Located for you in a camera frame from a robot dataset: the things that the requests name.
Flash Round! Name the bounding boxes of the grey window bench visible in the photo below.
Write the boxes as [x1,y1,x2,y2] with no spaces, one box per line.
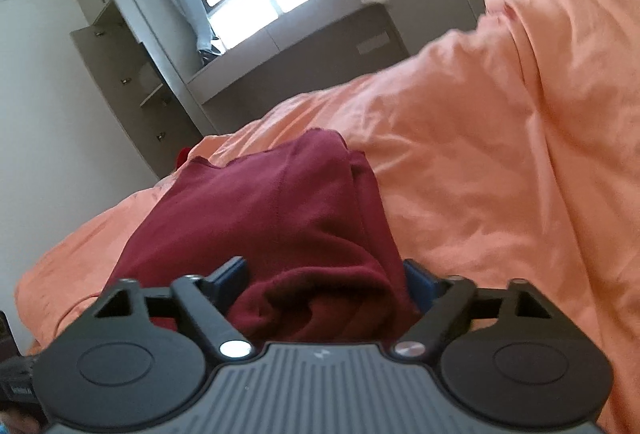
[187,0,482,137]

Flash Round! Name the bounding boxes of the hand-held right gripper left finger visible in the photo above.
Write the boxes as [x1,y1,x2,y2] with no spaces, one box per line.
[92,257,252,361]

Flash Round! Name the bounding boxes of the dark red long-sleeve shirt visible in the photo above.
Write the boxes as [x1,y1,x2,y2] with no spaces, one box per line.
[102,128,424,346]

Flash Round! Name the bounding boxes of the grey tall cabinet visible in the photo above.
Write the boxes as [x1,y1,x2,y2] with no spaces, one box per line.
[69,0,222,181]

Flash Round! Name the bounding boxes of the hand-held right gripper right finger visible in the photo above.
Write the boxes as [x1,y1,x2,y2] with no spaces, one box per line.
[393,258,552,360]

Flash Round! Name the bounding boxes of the white wall socket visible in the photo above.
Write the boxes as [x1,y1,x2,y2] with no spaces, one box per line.
[357,33,392,55]

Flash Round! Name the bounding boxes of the orange blanket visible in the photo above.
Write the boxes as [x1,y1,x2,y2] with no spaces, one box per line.
[14,0,640,434]

